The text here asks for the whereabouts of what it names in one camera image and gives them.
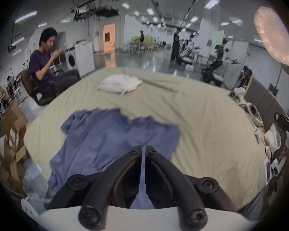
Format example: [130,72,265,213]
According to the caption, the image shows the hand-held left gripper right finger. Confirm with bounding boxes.
[144,145,237,231]

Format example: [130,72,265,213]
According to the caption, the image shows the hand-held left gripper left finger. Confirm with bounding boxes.
[48,145,142,231]

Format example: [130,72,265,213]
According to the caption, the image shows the blue shirt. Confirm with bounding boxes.
[48,108,181,209]

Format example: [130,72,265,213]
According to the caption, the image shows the person's right forearm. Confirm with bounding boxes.
[267,169,289,203]

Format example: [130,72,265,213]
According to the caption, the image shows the person's right hand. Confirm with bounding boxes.
[279,147,289,176]

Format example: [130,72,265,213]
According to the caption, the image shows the white plastic bag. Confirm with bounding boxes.
[264,124,282,153]

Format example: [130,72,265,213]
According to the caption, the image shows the spare white gripper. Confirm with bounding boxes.
[229,86,247,106]
[246,103,264,127]

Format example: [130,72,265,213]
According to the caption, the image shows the grey padded headboard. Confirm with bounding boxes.
[244,77,289,139]

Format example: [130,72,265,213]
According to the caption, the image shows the clear bubble wrap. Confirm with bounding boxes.
[22,158,50,201]

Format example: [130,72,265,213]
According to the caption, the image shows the group of people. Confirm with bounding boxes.
[0,75,13,106]
[241,66,254,86]

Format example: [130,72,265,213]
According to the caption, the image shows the round pale floor lamp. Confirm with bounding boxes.
[254,6,289,81]

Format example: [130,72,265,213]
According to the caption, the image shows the black robot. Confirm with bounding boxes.
[201,39,241,86]

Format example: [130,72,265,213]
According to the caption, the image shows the pile of cardboard cartons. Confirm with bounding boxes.
[0,100,33,195]

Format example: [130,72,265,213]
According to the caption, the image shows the white cloth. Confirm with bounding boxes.
[97,74,144,96]

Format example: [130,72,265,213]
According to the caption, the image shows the brown office chair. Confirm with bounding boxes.
[21,69,56,106]

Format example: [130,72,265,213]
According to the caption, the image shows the white washing machine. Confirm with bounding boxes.
[65,41,96,77]

